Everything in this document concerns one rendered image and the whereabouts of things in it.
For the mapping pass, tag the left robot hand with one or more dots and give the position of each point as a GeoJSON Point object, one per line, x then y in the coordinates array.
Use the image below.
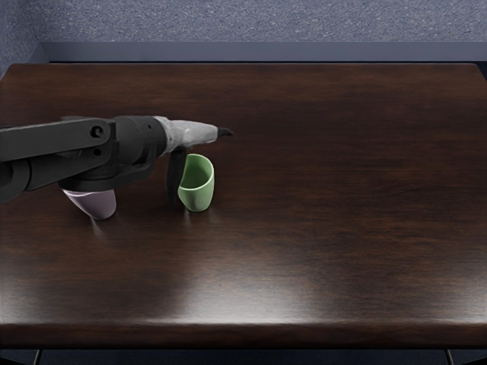
{"type": "Point", "coordinates": [188, 133]}

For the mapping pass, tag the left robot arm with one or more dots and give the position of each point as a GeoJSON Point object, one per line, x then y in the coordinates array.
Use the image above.
{"type": "Point", "coordinates": [68, 152]}

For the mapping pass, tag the green cup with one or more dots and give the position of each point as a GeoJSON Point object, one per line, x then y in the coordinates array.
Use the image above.
{"type": "Point", "coordinates": [196, 194]}

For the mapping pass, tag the lilac cup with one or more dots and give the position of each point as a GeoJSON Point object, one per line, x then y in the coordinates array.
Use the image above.
{"type": "Point", "coordinates": [97, 203]}

